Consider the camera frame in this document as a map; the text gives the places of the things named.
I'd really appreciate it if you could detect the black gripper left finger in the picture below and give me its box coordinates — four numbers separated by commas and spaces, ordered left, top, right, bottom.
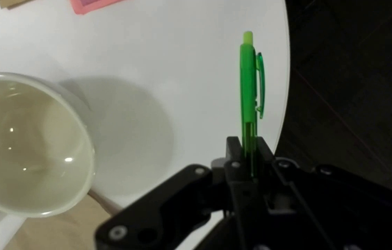
94, 135, 246, 250

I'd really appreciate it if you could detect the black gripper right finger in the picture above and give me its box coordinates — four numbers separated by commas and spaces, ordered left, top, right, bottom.
256, 137, 392, 250

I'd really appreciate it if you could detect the green pen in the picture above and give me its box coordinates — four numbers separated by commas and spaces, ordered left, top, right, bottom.
238, 29, 267, 180

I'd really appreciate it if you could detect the white ceramic bowl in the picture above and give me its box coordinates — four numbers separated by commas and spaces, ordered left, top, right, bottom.
0, 72, 98, 219

